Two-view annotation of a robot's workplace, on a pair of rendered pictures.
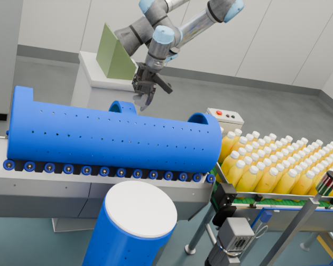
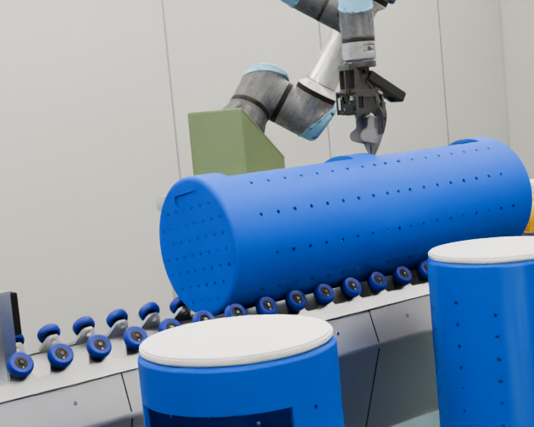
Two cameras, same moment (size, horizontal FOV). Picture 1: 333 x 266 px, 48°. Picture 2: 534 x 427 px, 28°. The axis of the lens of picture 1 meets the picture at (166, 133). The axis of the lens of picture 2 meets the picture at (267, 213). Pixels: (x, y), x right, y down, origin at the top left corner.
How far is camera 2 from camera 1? 138 cm
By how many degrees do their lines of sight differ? 27
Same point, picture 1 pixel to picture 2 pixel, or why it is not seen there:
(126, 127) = (377, 171)
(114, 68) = (254, 168)
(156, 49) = (358, 24)
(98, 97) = not seen: hidden behind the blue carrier
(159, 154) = (449, 202)
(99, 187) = (385, 317)
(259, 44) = not seen: hidden behind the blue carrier
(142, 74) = (354, 79)
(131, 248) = not seen: outside the picture
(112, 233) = (494, 284)
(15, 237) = not seen: outside the picture
